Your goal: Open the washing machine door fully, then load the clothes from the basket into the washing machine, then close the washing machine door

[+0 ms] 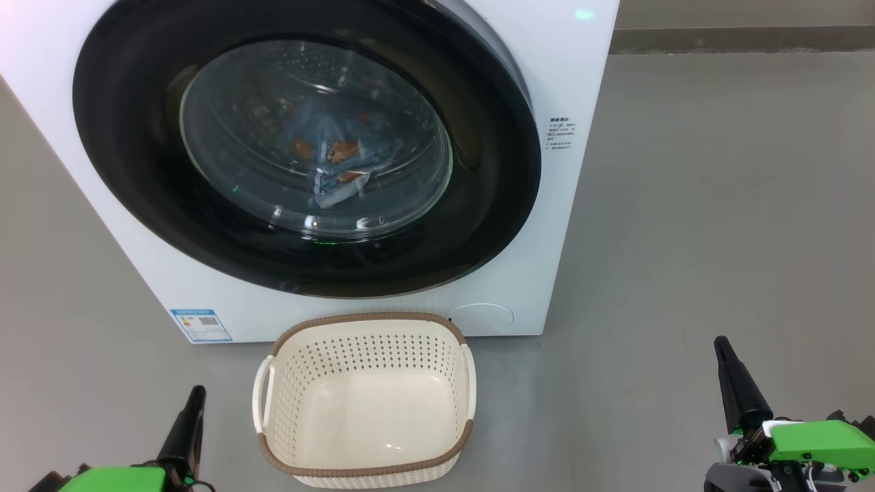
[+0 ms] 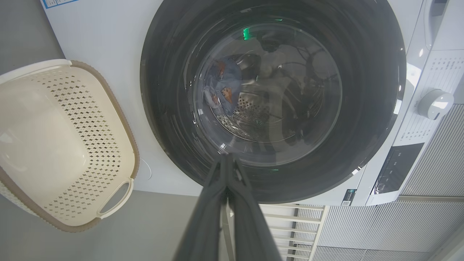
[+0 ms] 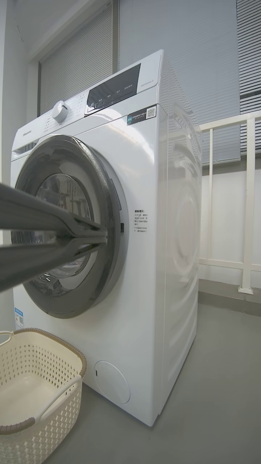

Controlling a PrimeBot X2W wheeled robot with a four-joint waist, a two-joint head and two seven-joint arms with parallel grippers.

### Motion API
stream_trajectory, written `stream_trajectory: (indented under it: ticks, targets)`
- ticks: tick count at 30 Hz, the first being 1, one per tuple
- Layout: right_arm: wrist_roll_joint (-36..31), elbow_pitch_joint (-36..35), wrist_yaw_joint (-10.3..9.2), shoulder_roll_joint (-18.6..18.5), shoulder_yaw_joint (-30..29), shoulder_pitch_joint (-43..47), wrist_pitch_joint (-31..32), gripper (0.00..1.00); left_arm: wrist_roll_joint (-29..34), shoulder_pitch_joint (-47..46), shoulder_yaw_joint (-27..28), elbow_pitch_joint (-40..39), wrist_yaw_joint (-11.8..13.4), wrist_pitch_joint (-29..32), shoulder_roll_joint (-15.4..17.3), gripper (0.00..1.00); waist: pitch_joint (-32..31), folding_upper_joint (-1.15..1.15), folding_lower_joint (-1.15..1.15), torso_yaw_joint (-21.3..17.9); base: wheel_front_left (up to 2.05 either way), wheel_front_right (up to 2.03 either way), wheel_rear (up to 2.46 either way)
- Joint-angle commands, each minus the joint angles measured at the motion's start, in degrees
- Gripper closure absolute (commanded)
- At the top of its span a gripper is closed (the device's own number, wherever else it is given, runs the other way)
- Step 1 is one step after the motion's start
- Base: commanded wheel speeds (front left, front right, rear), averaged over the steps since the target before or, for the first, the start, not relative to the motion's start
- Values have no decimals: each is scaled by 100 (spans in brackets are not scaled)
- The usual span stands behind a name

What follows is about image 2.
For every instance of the white front-load washing machine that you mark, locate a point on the white front-load washing machine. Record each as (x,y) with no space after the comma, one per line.
(108,43)

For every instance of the white slatted rack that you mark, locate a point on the white slatted rack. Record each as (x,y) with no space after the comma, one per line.
(293,217)

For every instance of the blue cartoon print garment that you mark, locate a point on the blue cartoon print garment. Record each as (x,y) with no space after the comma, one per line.
(224,87)

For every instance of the small dark machine sticker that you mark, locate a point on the small dark machine sticker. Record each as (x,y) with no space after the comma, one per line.
(349,197)

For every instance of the black glass washing machine door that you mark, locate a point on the black glass washing machine door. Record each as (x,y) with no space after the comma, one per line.
(170,90)

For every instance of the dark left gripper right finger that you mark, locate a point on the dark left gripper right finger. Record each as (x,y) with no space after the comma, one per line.
(253,235)

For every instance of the cream plastic laundry basket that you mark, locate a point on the cream plastic laundry basket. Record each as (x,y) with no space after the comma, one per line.
(43,145)

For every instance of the blue energy label sticker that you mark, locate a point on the blue energy label sticker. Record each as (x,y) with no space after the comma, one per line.
(58,3)

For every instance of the white control dial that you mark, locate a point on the white control dial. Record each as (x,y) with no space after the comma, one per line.
(435,104)

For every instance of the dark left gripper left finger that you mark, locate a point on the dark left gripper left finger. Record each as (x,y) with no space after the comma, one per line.
(201,232)

